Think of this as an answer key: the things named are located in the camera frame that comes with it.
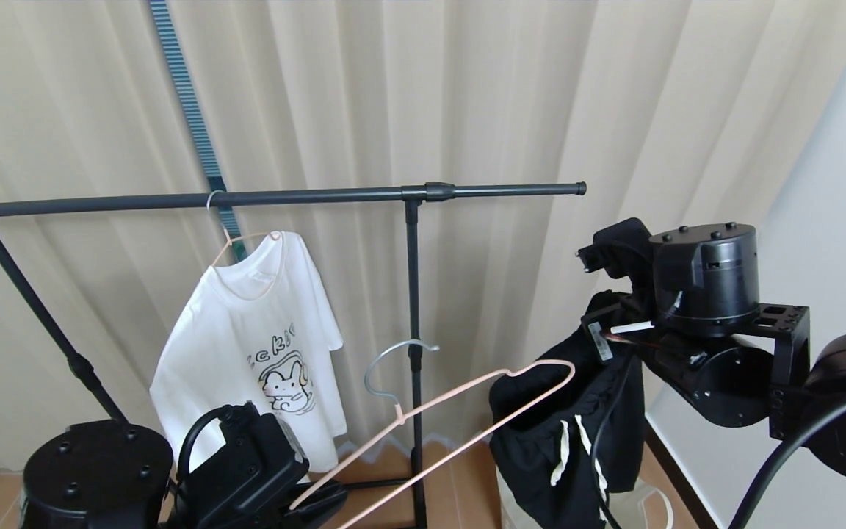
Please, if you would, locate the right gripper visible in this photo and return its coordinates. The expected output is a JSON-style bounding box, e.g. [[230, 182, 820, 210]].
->
[[581, 292, 659, 364]]

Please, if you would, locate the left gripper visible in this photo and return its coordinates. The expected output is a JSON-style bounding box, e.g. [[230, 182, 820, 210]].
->
[[247, 478, 311, 529]]

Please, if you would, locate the black garment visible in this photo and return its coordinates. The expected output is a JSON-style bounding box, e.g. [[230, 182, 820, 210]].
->
[[489, 290, 648, 529]]

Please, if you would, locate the pink clothes hanger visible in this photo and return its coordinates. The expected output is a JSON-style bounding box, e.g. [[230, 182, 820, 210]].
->
[[205, 191, 282, 301], [287, 339, 576, 529]]

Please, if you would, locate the white printed t-shirt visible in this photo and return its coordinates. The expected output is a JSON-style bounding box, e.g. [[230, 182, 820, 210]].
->
[[150, 231, 347, 473]]

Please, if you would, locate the white laundry basket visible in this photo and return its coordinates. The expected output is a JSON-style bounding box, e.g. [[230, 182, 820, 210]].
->
[[500, 476, 677, 529]]

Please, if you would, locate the black clothes rack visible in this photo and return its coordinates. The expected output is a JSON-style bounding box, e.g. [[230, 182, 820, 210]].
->
[[0, 182, 588, 529]]

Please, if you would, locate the beige curtain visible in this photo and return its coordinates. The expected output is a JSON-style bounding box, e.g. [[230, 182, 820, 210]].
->
[[0, 0, 231, 486], [166, 0, 846, 456]]

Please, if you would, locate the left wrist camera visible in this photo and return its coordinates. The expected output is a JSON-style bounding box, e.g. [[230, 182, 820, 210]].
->
[[177, 403, 310, 529]]

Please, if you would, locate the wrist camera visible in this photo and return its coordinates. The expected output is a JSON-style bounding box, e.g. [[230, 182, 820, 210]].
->
[[577, 217, 655, 298], [177, 403, 310, 529]]

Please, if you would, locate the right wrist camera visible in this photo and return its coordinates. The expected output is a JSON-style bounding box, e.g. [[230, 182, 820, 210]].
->
[[577, 217, 655, 298]]

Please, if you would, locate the black cable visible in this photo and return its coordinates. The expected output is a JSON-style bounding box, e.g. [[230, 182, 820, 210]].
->
[[588, 359, 637, 529], [176, 406, 234, 508], [728, 378, 846, 529]]

